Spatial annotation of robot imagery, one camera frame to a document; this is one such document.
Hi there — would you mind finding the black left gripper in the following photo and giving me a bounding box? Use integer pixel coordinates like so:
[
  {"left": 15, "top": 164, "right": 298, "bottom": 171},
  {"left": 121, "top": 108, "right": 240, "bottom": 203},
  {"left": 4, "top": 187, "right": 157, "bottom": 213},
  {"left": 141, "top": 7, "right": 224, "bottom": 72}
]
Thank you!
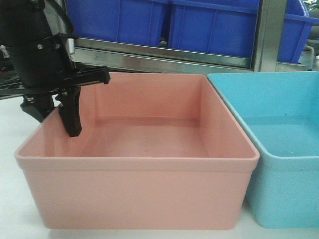
[{"left": 0, "top": 33, "right": 110, "bottom": 137}]

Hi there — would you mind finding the pink plastic box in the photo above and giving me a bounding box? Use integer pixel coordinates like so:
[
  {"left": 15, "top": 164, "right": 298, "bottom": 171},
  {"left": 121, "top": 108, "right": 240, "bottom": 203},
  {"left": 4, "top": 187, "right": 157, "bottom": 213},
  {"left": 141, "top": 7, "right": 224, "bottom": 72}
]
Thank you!
[{"left": 15, "top": 73, "right": 260, "bottom": 230}]

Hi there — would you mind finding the light blue plastic box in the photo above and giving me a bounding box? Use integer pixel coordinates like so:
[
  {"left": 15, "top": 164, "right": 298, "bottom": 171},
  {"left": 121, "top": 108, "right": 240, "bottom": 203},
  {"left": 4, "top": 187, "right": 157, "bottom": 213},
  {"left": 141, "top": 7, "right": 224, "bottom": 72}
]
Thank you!
[{"left": 207, "top": 71, "right": 319, "bottom": 228}]

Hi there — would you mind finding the stainless steel shelf rack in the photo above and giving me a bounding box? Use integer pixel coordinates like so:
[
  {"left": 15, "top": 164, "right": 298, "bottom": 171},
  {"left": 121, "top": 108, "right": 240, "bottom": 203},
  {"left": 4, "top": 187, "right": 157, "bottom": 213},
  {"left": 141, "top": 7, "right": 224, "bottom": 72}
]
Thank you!
[{"left": 48, "top": 0, "right": 308, "bottom": 73}]

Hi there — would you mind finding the blue crate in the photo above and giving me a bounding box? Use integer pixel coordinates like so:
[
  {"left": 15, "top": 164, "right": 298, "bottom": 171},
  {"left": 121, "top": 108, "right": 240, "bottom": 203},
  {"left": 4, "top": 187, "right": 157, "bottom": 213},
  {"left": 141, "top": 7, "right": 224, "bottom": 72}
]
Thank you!
[
  {"left": 66, "top": 0, "right": 170, "bottom": 46},
  {"left": 168, "top": 0, "right": 258, "bottom": 58},
  {"left": 277, "top": 0, "right": 319, "bottom": 63}
]

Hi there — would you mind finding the blue crate far right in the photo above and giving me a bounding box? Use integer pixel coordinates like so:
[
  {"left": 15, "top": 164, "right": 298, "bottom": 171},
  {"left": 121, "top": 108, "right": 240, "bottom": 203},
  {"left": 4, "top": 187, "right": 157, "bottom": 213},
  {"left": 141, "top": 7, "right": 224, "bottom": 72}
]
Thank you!
[{"left": 277, "top": 0, "right": 319, "bottom": 63}]

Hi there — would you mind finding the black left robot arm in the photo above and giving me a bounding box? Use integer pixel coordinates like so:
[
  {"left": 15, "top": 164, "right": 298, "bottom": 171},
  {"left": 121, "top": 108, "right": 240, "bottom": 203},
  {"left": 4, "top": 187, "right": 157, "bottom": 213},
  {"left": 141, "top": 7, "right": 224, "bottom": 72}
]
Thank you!
[{"left": 0, "top": 0, "right": 110, "bottom": 137}]

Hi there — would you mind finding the blue crate centre left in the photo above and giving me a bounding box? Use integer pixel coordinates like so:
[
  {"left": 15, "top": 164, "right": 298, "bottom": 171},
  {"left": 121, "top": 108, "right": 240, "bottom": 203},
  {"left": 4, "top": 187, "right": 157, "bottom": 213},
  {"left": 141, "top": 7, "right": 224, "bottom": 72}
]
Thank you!
[{"left": 66, "top": 0, "right": 170, "bottom": 46}]

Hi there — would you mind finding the blue crate centre right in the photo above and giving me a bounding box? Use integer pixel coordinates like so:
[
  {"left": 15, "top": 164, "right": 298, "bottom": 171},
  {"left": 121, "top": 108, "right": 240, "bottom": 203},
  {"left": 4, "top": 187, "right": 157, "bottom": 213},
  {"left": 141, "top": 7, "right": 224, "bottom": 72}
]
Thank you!
[{"left": 168, "top": 0, "right": 258, "bottom": 58}]

